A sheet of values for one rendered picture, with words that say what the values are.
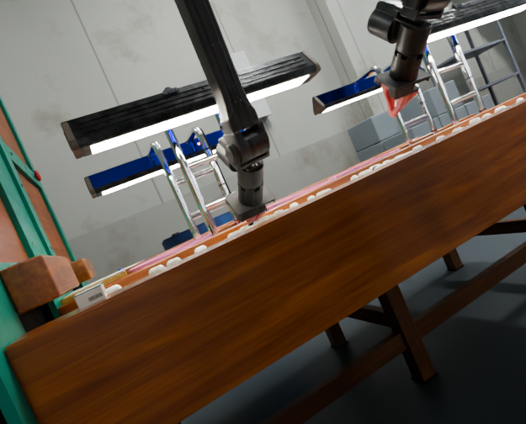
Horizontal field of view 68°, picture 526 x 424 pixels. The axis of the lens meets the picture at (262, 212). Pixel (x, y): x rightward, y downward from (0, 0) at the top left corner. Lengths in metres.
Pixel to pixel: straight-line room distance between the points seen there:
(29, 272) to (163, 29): 3.38
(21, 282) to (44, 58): 3.08
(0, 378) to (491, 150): 0.85
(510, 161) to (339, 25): 3.63
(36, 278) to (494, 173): 0.82
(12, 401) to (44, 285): 0.20
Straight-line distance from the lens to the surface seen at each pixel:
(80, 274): 1.34
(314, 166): 3.91
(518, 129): 0.96
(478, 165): 0.85
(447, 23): 1.41
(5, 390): 0.53
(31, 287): 0.67
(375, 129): 3.63
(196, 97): 0.92
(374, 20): 0.91
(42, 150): 3.38
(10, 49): 3.70
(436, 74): 1.59
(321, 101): 1.74
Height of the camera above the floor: 0.80
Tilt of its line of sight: 2 degrees down
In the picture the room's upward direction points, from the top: 24 degrees counter-clockwise
